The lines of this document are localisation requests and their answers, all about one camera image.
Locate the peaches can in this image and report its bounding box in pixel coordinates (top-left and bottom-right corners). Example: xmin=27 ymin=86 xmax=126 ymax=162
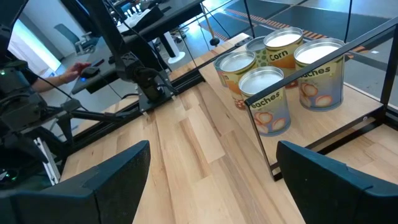
xmin=293 ymin=37 xmax=346 ymax=112
xmin=238 ymin=66 xmax=292 ymax=138

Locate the blue office chair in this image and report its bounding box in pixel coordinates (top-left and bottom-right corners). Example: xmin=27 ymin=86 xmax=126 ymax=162
xmin=53 ymin=23 xmax=98 ymax=56

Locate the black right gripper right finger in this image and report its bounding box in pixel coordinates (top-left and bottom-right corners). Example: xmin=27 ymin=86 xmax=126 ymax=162
xmin=275 ymin=140 xmax=398 ymax=224

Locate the black computer mouse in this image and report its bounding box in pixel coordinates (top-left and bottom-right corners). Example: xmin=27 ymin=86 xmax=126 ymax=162
xmin=80 ymin=67 xmax=101 ymax=79

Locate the black striped floor mat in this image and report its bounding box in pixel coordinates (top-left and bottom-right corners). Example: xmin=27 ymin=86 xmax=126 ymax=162
xmin=198 ymin=7 xmax=312 ymax=41

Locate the green peas can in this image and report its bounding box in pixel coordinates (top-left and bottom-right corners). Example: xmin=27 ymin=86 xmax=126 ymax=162
xmin=244 ymin=35 xmax=269 ymax=68

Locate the silver aluminium bar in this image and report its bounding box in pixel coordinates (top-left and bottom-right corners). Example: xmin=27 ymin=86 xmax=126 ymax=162
xmin=32 ymin=136 xmax=62 ymax=186

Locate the person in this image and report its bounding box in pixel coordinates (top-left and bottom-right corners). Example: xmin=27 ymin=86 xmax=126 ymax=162
xmin=21 ymin=61 xmax=93 ymax=94

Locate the black aluminium table frame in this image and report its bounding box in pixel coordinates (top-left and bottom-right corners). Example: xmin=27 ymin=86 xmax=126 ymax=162
xmin=58 ymin=34 xmax=256 ymax=156

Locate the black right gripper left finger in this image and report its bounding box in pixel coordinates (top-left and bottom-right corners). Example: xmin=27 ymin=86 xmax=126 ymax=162
xmin=0 ymin=139 xmax=152 ymax=224

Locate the dark grey desk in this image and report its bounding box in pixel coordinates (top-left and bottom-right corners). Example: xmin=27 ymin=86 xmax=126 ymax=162
xmin=70 ymin=0 xmax=205 ymax=95

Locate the pole with black base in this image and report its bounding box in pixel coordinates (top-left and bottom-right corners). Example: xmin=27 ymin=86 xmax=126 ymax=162
xmin=200 ymin=2 xmax=221 ymax=47

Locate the orange corn can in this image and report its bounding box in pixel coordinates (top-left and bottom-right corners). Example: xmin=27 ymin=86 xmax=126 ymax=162
xmin=219 ymin=50 xmax=258 ymax=110
xmin=263 ymin=27 xmax=304 ymax=90

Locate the black robotic device with cables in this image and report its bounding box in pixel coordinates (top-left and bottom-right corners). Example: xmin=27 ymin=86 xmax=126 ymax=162
xmin=0 ymin=0 xmax=127 ymax=191

